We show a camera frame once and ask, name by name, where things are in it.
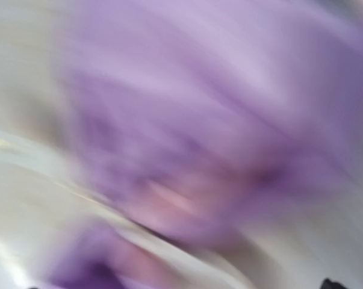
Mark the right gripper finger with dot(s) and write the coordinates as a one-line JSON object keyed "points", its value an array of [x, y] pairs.
{"points": [[330, 284]]}

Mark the purple wrapping paper sheet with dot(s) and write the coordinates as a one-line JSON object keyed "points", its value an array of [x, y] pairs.
{"points": [[234, 127]]}

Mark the cream printed ribbon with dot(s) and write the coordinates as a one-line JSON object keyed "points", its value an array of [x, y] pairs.
{"points": [[207, 270]]}

